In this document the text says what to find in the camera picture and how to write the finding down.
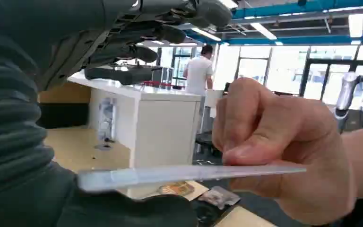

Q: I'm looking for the long ceiling light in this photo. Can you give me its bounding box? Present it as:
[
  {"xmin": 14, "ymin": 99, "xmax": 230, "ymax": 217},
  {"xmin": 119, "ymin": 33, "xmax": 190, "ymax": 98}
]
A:
[{"xmin": 250, "ymin": 22, "xmax": 278, "ymax": 41}]

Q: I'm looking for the white plastic card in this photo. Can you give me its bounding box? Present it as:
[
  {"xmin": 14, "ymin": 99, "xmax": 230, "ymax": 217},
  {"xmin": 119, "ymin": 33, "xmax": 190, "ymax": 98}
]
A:
[{"xmin": 76, "ymin": 164, "xmax": 308, "ymax": 193}]

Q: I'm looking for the square ceiling light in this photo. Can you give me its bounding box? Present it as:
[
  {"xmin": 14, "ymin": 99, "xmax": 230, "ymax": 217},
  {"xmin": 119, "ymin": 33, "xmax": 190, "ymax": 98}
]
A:
[{"xmin": 348, "ymin": 13, "xmax": 363, "ymax": 38}]

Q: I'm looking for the standing person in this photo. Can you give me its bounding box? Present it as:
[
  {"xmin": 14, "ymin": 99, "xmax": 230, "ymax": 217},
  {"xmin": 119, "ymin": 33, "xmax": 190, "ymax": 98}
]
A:
[{"xmin": 182, "ymin": 44, "xmax": 216, "ymax": 98}]

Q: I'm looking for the clear box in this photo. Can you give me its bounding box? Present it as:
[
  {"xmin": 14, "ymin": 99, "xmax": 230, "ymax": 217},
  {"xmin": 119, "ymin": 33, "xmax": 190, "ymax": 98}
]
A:
[{"xmin": 151, "ymin": 66, "xmax": 174, "ymax": 88}]

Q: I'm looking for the white counter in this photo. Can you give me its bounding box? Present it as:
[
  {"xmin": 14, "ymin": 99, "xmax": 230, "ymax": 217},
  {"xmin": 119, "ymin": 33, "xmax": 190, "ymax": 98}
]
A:
[{"xmin": 68, "ymin": 71, "xmax": 203, "ymax": 171}]

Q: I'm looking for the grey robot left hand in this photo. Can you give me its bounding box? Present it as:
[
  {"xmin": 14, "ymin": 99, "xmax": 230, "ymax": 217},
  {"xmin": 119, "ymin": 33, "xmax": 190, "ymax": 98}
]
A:
[{"xmin": 0, "ymin": 0, "xmax": 234, "ymax": 227}]

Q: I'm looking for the person's hand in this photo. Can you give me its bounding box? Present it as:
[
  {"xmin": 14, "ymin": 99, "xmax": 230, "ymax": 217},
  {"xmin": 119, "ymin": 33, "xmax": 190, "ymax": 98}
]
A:
[{"xmin": 211, "ymin": 77, "xmax": 357, "ymax": 227}]

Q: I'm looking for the blue ceiling duct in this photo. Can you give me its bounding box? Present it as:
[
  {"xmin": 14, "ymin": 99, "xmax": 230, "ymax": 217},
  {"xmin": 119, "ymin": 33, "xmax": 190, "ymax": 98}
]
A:
[{"xmin": 231, "ymin": 0, "xmax": 363, "ymax": 20}]

